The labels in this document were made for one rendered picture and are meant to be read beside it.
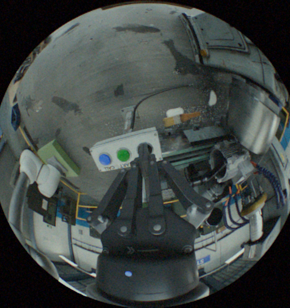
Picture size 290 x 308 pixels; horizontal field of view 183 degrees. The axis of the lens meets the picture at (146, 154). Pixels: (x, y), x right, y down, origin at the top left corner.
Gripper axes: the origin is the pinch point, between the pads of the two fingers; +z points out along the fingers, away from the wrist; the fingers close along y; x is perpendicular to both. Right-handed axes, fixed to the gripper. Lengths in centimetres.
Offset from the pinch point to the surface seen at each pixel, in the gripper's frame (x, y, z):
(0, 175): 93, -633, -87
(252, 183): -40, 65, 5
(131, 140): 2.6, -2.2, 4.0
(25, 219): -158, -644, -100
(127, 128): 3.4, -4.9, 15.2
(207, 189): -43, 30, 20
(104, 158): 0.5, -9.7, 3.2
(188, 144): -10.8, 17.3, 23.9
